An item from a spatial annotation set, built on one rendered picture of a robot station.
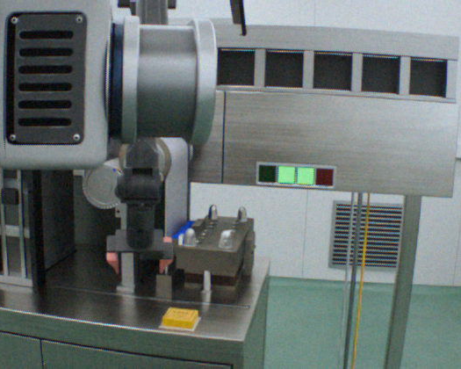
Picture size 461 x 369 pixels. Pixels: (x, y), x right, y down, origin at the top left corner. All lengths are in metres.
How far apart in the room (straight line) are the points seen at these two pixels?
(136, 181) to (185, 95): 0.59
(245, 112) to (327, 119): 0.26
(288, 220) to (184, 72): 3.74
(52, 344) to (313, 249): 3.03
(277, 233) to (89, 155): 3.79
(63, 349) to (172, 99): 1.05
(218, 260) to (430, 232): 2.97
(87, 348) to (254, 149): 0.81
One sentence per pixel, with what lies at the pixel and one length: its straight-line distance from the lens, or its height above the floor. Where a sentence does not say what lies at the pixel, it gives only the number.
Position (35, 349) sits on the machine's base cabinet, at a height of 0.78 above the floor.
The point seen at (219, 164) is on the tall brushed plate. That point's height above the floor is 1.20.
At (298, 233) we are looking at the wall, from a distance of 4.22.
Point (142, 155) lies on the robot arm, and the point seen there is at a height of 1.32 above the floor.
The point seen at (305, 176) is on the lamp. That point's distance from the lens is 1.77.
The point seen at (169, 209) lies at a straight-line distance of 1.54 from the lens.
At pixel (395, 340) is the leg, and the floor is 0.57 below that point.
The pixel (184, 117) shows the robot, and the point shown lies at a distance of 0.49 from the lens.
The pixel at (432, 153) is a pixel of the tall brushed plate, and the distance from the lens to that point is 1.80.
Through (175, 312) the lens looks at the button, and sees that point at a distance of 1.35.
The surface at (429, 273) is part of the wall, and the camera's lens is 4.39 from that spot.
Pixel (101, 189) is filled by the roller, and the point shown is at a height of 1.16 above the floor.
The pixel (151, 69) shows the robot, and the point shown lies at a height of 1.46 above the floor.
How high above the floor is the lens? 1.44
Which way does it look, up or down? 10 degrees down
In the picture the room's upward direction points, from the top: 2 degrees clockwise
